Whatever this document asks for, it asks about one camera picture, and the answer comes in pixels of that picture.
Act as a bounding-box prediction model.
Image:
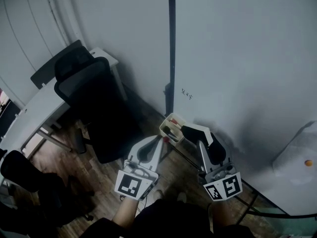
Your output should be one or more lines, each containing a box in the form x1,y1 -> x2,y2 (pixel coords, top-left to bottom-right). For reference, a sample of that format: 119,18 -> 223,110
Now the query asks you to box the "white plastic box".
159,113 -> 188,147

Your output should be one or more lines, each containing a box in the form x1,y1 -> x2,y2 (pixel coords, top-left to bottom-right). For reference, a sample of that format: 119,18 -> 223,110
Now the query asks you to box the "white desk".
0,46 -> 128,158

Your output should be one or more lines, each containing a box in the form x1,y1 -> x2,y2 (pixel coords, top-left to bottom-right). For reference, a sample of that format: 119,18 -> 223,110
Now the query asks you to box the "black mesh office chair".
0,149 -> 96,228

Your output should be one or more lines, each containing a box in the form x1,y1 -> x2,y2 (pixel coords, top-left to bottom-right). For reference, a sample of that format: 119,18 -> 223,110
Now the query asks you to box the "crumpled white paper sheet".
272,120 -> 317,185

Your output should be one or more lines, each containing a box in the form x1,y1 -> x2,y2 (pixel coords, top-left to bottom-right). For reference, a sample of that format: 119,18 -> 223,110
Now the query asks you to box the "black cable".
118,193 -> 150,208

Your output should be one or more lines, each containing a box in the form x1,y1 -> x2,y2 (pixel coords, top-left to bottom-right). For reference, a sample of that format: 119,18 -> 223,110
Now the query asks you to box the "person's black clothing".
79,198 -> 256,238

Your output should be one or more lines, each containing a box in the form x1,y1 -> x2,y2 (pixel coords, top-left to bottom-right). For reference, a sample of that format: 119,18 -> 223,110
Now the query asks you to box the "whiteboard on black stand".
163,0 -> 317,219

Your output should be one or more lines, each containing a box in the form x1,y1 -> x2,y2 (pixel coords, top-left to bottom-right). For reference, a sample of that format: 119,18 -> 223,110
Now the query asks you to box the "person's right forearm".
211,200 -> 237,230

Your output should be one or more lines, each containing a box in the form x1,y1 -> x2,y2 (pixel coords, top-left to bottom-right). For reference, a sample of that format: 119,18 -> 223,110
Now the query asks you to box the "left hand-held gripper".
114,135 -> 164,202

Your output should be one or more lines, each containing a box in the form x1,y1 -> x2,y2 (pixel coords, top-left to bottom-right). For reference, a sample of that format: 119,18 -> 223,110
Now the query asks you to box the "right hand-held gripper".
197,134 -> 242,202

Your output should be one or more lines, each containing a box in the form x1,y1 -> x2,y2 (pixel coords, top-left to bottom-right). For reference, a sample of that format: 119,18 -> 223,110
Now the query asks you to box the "person's left forearm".
111,196 -> 139,229

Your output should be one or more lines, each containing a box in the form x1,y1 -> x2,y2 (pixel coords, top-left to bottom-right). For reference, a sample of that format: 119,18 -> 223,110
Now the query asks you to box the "black high-back office chair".
53,46 -> 144,165

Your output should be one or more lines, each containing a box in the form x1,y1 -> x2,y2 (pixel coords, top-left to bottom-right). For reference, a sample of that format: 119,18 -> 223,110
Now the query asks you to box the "computer monitor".
0,88 -> 21,138

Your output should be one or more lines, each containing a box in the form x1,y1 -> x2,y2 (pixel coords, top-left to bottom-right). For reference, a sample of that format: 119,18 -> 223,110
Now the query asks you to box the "frosted glass door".
247,194 -> 317,238

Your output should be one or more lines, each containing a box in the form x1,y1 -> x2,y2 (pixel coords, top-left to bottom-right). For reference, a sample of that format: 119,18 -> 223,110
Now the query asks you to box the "black marker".
165,126 -> 179,143

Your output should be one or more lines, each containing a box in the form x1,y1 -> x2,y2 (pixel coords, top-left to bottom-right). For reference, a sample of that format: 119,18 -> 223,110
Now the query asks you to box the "black and white whiteboard eraser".
182,124 -> 213,146

